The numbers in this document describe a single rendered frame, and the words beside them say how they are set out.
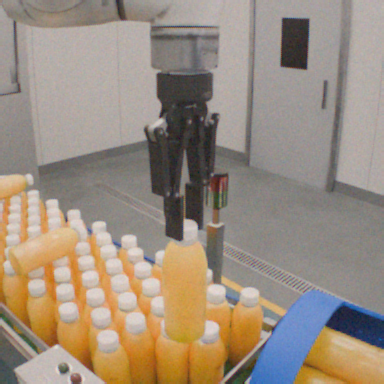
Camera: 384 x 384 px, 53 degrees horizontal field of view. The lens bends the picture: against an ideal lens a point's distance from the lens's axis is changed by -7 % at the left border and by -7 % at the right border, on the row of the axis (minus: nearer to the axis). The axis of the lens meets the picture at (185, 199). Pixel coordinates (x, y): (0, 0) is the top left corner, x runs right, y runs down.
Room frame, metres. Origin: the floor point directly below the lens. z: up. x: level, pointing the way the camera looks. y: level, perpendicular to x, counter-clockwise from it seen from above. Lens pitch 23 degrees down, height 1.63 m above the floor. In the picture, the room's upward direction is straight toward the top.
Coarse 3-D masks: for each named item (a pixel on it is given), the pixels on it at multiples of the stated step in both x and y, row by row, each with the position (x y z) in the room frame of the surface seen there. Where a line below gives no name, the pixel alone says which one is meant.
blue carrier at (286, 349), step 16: (304, 304) 0.50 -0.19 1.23; (320, 304) 0.50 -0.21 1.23; (336, 304) 0.50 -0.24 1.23; (352, 304) 0.52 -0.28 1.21; (288, 320) 0.47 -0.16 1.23; (304, 320) 0.47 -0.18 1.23; (320, 320) 0.46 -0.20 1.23; (336, 320) 0.59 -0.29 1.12; (352, 320) 0.56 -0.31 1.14; (368, 320) 0.53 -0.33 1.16; (272, 336) 0.46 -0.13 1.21; (288, 336) 0.45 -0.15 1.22; (304, 336) 0.44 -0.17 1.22; (352, 336) 0.56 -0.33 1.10; (368, 336) 0.54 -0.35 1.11; (272, 352) 0.43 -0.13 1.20; (288, 352) 0.42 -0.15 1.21; (304, 352) 0.42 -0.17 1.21; (256, 368) 0.42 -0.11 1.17; (272, 368) 0.41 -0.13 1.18; (288, 368) 0.41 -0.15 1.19
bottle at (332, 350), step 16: (320, 336) 0.47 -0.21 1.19; (336, 336) 0.47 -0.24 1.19; (320, 352) 0.45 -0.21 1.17; (336, 352) 0.44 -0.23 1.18; (352, 352) 0.43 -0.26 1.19; (368, 352) 0.42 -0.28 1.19; (320, 368) 0.44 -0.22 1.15; (336, 368) 0.42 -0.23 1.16; (352, 368) 0.41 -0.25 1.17; (368, 368) 0.40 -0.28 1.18
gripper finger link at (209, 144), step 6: (216, 114) 0.58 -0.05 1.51; (216, 120) 0.58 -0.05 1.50; (204, 126) 0.58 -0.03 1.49; (210, 126) 0.58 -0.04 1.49; (216, 126) 0.58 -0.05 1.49; (204, 132) 0.58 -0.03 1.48; (210, 132) 0.58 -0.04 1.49; (210, 138) 0.57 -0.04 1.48; (204, 144) 0.58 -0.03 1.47; (210, 144) 0.57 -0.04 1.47; (204, 150) 0.58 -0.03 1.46; (210, 150) 0.57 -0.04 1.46; (204, 156) 0.58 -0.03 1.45; (210, 156) 0.57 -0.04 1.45; (210, 162) 0.57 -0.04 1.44; (210, 168) 0.57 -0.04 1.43; (210, 174) 0.57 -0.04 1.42
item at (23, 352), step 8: (0, 320) 0.83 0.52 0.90; (0, 328) 0.80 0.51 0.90; (8, 328) 0.80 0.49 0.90; (0, 336) 0.80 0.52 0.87; (8, 336) 0.77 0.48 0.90; (16, 336) 0.77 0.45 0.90; (0, 344) 0.82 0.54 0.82; (8, 344) 0.77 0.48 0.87; (16, 344) 0.74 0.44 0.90; (24, 344) 0.74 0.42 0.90; (0, 352) 0.84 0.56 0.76; (8, 352) 0.78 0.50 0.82; (16, 352) 0.74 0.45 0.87; (24, 352) 0.72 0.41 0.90; (32, 352) 0.72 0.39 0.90; (8, 360) 0.80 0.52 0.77; (16, 360) 0.75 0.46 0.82; (24, 360) 0.71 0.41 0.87
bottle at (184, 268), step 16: (176, 240) 0.53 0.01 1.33; (192, 240) 0.53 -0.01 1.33; (176, 256) 0.52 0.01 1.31; (192, 256) 0.52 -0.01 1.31; (176, 272) 0.51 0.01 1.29; (192, 272) 0.51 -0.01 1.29; (176, 288) 0.51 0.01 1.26; (192, 288) 0.51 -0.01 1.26; (176, 304) 0.51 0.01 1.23; (192, 304) 0.51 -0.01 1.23; (176, 320) 0.51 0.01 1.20; (192, 320) 0.51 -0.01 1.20; (176, 336) 0.51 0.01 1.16; (192, 336) 0.51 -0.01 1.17
